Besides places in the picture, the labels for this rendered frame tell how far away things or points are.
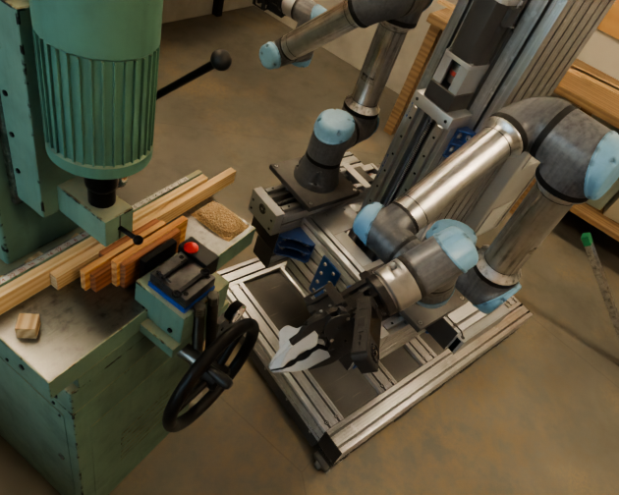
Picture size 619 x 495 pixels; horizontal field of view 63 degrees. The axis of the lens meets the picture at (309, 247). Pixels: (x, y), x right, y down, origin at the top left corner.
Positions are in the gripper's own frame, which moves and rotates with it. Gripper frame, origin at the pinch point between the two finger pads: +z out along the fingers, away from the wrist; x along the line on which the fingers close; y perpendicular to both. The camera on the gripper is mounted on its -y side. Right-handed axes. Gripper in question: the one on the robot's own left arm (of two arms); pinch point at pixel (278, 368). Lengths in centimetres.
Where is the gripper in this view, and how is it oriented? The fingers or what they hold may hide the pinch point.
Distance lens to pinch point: 77.9
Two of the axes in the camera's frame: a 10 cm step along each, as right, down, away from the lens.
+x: -4.0, -7.4, -5.4
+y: -3.2, -4.4, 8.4
